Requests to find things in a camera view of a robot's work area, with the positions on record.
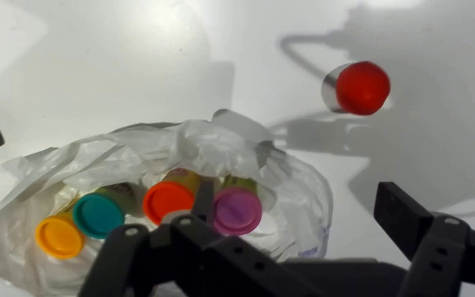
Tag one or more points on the pink lid dough tub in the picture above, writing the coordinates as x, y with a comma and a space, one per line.
237, 208

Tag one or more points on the orange lid dough tub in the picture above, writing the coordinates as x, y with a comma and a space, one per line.
175, 192

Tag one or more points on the teal lid dough tub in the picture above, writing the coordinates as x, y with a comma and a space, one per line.
102, 210

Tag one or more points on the red plastic ball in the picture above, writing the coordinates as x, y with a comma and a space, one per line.
358, 88

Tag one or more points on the yellow lid dough tub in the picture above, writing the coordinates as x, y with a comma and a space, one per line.
58, 236

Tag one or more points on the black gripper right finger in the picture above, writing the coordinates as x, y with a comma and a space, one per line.
439, 246

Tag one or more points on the white plastic bag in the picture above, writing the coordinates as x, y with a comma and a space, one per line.
67, 199

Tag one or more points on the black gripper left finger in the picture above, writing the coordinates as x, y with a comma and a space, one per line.
186, 251

